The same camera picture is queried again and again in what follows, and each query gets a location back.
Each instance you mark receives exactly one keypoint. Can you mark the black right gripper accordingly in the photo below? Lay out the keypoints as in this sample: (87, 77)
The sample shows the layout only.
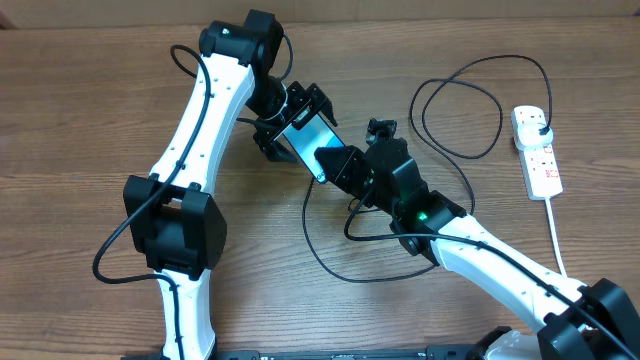
(351, 157)

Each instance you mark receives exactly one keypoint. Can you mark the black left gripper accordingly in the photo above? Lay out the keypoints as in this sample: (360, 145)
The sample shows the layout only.
(308, 103)

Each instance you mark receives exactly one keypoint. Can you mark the Samsung Galaxy smartphone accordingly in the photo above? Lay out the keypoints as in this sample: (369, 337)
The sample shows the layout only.
(315, 134)

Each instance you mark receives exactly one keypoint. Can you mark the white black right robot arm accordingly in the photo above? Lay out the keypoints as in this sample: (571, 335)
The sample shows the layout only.
(568, 319)

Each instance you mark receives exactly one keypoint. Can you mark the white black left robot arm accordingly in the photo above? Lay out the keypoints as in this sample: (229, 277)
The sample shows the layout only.
(171, 212)

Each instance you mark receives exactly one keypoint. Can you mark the white charger plug adapter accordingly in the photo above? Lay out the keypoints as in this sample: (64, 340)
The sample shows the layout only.
(529, 137)

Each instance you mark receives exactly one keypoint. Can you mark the white power strip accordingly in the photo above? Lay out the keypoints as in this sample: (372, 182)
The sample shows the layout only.
(539, 166)

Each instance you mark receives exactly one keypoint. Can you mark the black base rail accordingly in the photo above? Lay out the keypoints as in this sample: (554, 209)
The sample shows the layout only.
(431, 352)

